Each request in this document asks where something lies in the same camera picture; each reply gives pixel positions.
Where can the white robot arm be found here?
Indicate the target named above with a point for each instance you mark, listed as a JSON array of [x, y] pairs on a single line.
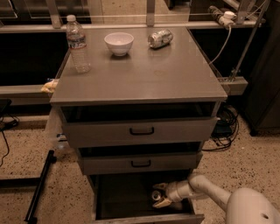
[[243, 206]]

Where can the clear plastic water bottle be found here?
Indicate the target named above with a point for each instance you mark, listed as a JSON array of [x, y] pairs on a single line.
[[77, 44]]

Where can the bottom grey drawer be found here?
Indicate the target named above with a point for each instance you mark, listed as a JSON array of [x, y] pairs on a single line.
[[126, 199]]

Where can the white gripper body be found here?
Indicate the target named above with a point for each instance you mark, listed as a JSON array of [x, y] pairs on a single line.
[[172, 192]]

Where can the yellow sponge on rail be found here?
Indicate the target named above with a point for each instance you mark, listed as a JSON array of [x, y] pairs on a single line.
[[50, 86]]

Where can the top grey drawer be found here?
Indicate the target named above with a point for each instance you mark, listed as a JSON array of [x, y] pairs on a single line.
[[99, 134]]

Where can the middle grey drawer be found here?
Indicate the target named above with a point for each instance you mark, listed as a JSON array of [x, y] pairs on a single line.
[[140, 163]]

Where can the grey drawer cabinet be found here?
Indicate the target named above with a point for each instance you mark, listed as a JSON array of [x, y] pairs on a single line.
[[174, 82]]

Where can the white ceramic bowl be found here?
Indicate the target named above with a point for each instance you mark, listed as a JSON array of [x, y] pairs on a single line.
[[119, 43]]

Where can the white power strip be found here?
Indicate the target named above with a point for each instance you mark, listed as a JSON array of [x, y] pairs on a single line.
[[219, 17]]

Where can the grey drawer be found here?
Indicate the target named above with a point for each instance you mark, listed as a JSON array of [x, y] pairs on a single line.
[[140, 163], [99, 134], [126, 199]]

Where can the silver soda can lying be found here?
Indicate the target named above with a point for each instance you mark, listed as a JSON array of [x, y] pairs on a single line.
[[160, 38]]

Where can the black metal floor stand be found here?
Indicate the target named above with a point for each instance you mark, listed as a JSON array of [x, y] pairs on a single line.
[[50, 159]]

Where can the redbull can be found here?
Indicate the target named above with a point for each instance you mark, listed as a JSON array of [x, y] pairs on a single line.
[[156, 195]]

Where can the clear plastic bag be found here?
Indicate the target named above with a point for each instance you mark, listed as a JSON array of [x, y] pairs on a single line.
[[55, 133]]

